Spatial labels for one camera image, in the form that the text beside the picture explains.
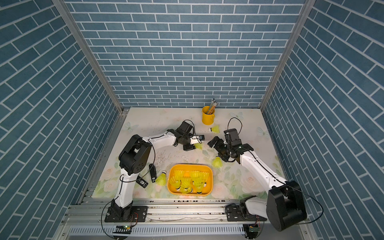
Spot yellow-green shuttlecock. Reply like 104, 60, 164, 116
194, 143, 203, 150
180, 177, 193, 194
169, 170, 184, 191
190, 171, 202, 183
212, 157, 223, 169
201, 172, 210, 187
209, 125, 220, 134
155, 171, 167, 187
194, 180, 206, 194

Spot orange plastic storage box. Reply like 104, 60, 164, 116
167, 164, 214, 197

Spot black robot base joint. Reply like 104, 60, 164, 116
225, 196, 267, 222

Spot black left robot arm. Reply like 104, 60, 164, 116
111, 121, 205, 211

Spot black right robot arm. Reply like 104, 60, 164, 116
208, 129, 307, 232

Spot yellow pen holder cup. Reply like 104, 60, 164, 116
202, 106, 215, 126

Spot pencils in cup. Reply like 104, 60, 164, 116
206, 99, 217, 115

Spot black loose gripper finger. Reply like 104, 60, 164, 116
149, 164, 157, 183
136, 176, 149, 189

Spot black left base joint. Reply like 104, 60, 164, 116
105, 200, 148, 223

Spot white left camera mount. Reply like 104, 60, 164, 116
190, 135, 205, 145

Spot aluminium table edge rail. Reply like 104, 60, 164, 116
76, 109, 129, 205

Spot aluminium corner frame post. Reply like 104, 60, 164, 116
52, 0, 124, 113

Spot aluminium right corner post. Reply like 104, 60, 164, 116
260, 0, 316, 112

